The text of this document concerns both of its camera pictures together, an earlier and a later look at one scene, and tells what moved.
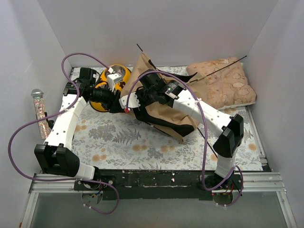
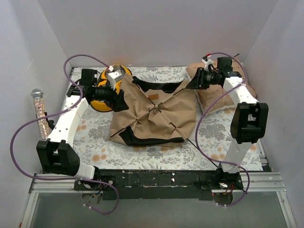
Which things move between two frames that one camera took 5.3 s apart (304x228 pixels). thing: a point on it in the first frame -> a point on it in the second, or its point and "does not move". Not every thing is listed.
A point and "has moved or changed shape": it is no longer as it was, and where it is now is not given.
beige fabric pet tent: (149, 92) has moved or changed shape
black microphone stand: (50, 122) does not move
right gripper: (138, 109) -> (200, 78)
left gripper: (113, 100) does not move
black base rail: (161, 184) does not move
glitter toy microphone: (37, 94) does not move
